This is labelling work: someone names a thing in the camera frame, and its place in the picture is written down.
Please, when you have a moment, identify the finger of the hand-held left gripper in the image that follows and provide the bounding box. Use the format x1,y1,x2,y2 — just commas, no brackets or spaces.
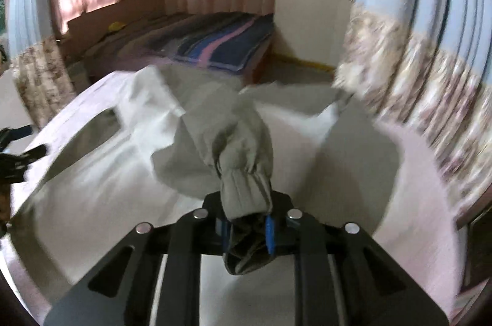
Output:
0,144,48,183
0,124,34,150

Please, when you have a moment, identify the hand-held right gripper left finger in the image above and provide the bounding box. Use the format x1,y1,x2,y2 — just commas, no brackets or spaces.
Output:
43,192,232,326

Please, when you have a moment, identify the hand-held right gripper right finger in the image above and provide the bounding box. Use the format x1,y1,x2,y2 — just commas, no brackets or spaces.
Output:
264,192,450,326

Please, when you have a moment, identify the grey and white jacket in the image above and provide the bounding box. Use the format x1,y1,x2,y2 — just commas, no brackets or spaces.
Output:
11,65,400,326

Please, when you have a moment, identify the blue and floral curtain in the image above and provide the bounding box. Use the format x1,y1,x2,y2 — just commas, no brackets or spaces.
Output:
332,0,492,213
5,0,78,129

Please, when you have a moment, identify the bed with brown headboard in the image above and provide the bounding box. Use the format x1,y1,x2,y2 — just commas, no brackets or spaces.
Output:
66,0,276,84

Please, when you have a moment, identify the pink floral bed sheet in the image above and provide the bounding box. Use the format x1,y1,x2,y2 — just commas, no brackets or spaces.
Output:
8,70,473,326

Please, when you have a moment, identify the striped blue pink blanket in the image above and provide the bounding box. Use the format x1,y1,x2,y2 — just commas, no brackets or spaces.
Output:
169,12,276,74

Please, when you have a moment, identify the dark wooden furniture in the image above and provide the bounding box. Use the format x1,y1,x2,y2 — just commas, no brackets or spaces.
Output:
457,202,492,298

